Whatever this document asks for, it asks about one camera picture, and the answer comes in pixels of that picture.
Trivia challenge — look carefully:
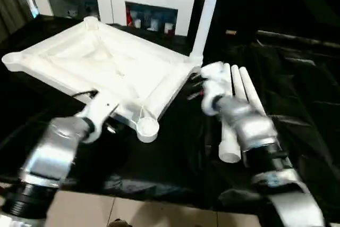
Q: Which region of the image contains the white plastic table leg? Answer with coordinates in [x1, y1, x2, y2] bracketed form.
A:
[231, 65, 253, 103]
[218, 63, 243, 164]
[188, 0, 224, 67]
[239, 67, 267, 117]

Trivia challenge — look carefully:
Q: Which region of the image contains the white plastic table top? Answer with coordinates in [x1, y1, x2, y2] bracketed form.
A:
[2, 16, 204, 144]

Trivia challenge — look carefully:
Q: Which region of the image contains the silver metal rod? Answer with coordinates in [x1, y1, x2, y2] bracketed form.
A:
[256, 30, 340, 51]

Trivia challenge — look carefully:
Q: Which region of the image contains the black table mat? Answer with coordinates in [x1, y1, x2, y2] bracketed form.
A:
[0, 14, 340, 214]

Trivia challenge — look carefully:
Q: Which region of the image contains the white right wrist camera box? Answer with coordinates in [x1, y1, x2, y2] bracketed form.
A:
[199, 61, 227, 117]

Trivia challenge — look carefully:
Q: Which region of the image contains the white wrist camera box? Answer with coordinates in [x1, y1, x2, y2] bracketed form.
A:
[199, 61, 227, 117]
[79, 89, 121, 144]

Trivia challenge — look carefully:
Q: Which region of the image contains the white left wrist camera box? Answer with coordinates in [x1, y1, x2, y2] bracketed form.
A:
[79, 89, 121, 144]

